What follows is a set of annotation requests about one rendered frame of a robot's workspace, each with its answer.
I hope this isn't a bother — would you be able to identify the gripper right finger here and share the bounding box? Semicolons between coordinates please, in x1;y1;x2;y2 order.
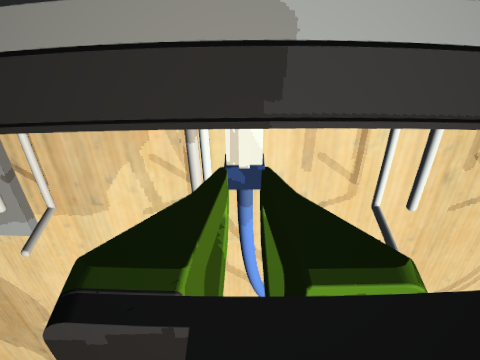
260;167;428;296

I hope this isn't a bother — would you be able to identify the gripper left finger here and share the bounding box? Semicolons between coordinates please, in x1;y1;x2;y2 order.
60;167;229;296

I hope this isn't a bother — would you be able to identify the blue cable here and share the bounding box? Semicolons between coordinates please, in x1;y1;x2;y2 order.
237;190;265;296

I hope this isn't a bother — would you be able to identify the network cable plug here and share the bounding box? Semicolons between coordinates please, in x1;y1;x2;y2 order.
224;129;265;190

